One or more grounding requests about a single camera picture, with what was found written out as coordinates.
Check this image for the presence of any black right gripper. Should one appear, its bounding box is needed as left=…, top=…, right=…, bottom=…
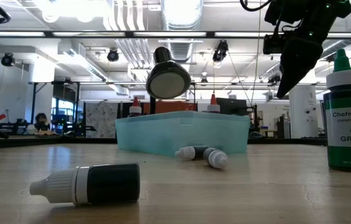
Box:
left=276, top=0, right=351, bottom=100

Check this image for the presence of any large green food coloring bottle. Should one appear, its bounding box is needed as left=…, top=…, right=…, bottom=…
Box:
left=322, top=48, right=351, bottom=174

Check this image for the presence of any large orange food coloring bottle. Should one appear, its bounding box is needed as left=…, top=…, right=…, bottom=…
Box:
left=206, top=92, right=222, bottom=113

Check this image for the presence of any large red food coloring bottle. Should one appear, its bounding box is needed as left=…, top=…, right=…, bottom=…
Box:
left=128, top=95, right=143, bottom=118

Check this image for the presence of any small black dropper bottle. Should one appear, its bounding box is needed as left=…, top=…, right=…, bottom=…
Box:
left=29, top=162, right=141, bottom=206

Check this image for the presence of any white pillar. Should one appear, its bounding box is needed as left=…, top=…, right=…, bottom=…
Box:
left=289, top=85, right=319, bottom=139

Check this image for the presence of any black monitor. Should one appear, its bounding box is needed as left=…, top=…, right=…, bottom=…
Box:
left=215, top=97, right=248, bottom=116

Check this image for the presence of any small red dropper bottle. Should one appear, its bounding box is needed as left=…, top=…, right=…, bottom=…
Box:
left=202, top=147, right=230, bottom=170

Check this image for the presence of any black desk lamp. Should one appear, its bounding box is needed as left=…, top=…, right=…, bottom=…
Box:
left=146, top=46, right=192, bottom=115

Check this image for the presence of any orange partition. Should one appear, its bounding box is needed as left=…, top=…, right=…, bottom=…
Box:
left=143, top=101, right=198, bottom=114

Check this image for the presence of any teal translucent plastic bin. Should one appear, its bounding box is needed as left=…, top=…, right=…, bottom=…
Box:
left=115, top=111, right=251, bottom=157

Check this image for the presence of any black overhead crossbar with lights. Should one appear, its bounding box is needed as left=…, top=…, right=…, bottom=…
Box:
left=0, top=30, right=351, bottom=39

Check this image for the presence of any marble pattern panel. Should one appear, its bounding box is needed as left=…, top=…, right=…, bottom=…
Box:
left=85, top=101, right=119, bottom=138

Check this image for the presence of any person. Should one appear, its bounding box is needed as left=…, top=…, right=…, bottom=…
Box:
left=33, top=112, right=52, bottom=135

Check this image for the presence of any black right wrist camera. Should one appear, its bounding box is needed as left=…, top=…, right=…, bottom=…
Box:
left=262, top=33, right=289, bottom=56

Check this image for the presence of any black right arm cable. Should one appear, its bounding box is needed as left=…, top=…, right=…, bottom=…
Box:
left=239, top=0, right=273, bottom=13

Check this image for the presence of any black overhead camera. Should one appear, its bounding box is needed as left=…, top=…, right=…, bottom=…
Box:
left=212, top=39, right=230, bottom=63

